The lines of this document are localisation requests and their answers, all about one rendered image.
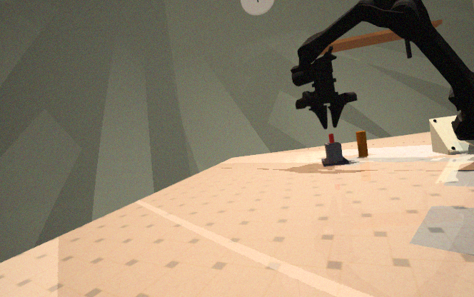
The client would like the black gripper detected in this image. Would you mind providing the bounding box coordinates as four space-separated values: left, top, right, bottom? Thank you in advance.
296 76 358 129

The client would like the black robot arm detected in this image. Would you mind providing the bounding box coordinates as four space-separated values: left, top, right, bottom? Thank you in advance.
291 0 474 140

